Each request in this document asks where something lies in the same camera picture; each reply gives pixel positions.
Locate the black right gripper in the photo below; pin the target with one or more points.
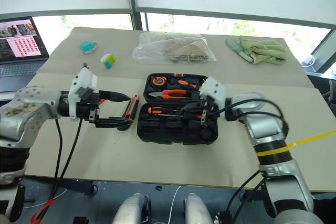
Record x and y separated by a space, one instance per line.
208 110

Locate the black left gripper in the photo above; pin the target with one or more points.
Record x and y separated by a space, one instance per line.
85 108

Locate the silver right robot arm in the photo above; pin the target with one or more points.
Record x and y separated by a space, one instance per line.
273 134

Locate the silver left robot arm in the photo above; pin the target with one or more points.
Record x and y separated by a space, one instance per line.
29 108

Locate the black plastic tool case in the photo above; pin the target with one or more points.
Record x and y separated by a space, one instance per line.
168 129

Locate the orange black utility knife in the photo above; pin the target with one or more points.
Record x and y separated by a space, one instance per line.
131 111

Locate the orange black screwdriver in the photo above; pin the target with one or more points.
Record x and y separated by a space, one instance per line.
157 110

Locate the orange black tape measure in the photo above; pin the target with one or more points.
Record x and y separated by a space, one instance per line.
159 81

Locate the green white blue block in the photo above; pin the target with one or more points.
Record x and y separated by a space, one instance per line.
107 61

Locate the clear plastic bag with cardboard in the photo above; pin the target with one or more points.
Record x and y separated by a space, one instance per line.
174 48

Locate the teal round container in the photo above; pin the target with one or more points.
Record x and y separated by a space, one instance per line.
88 46

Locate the green flat insole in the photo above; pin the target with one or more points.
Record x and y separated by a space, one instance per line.
236 47

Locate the green towel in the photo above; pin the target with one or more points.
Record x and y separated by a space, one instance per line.
267 51

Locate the silver robot leg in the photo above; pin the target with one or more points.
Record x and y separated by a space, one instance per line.
132 209
198 209

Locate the open laptop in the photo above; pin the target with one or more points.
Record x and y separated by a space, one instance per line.
18 48

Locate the yellow tape strip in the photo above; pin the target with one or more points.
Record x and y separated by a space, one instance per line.
309 139

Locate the small white device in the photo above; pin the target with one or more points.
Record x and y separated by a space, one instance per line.
309 61

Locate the black chair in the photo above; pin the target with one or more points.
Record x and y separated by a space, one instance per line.
324 85

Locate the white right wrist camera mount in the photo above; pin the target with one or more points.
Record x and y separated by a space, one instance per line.
213 89

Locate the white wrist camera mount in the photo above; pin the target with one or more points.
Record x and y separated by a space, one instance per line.
83 82
213 89

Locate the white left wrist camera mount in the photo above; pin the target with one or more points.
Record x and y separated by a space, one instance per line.
83 82

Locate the dark window frame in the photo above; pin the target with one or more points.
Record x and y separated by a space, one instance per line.
135 3

